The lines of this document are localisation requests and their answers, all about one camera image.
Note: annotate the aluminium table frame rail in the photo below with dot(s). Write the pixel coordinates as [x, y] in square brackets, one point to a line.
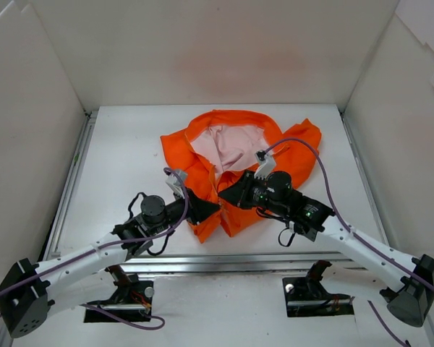
[120, 154]

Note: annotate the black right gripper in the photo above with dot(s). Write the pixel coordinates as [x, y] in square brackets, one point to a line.
[247, 191]

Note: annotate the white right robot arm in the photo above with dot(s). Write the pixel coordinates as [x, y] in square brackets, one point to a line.
[402, 282]

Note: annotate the orange jacket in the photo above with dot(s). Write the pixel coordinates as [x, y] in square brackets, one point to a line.
[218, 146]

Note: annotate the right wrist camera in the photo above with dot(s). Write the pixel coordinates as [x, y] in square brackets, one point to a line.
[266, 163]

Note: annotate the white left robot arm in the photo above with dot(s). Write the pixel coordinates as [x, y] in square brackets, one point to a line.
[30, 293]

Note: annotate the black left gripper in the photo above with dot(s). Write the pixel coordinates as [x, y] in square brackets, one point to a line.
[189, 207]

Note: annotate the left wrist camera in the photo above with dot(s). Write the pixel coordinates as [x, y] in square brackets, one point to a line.
[175, 180]

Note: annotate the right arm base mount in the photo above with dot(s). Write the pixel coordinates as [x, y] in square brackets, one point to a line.
[304, 296]

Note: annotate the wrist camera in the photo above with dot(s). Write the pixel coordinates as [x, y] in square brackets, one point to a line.
[175, 180]
[266, 163]

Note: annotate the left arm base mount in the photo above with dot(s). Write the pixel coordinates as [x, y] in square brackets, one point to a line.
[132, 298]

